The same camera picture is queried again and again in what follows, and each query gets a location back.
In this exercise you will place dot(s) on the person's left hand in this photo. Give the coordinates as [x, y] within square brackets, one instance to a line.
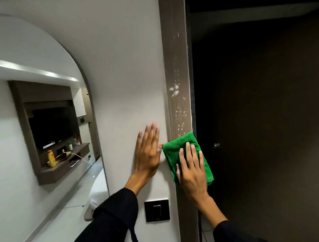
[145, 157]

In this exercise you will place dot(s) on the person's right hand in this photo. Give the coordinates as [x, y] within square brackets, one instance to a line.
[193, 178]

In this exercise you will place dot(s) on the person's left middle finger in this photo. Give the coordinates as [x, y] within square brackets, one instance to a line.
[151, 133]

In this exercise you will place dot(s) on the person's right middle finger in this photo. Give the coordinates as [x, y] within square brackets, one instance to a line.
[189, 154]

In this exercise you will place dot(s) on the person's right thumb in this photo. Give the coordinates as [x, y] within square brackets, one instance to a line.
[178, 173]

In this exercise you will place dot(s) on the person's left thumb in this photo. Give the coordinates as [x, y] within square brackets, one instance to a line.
[160, 149]

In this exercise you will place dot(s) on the person's right little finger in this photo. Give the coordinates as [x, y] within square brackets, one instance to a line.
[201, 160]

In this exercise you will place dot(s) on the person's left little finger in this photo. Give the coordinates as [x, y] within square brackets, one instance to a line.
[138, 140]

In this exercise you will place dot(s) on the green microfiber cloth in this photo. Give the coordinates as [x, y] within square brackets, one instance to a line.
[174, 149]

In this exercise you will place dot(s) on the person's right forearm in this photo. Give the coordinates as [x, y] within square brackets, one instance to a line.
[219, 224]

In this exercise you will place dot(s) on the person's left forearm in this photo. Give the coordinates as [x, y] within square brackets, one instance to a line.
[117, 214]

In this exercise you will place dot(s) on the white bottle with green cap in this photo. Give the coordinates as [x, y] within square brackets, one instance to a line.
[70, 146]

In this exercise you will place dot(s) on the dark brown door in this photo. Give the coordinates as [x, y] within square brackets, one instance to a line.
[261, 124]

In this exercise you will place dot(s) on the black television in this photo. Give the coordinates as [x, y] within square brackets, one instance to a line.
[53, 127]

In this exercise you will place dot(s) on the yellow bottle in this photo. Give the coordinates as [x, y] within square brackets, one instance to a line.
[51, 158]

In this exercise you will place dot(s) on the ceiling light strip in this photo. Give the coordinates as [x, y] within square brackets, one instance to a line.
[37, 71]

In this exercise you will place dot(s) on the black wall switch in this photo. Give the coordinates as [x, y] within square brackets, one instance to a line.
[157, 210]

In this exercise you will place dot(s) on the brown wooden door frame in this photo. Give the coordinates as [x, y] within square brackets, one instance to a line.
[175, 74]

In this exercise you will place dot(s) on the brown wooden wall unit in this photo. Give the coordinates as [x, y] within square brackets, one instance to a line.
[22, 99]

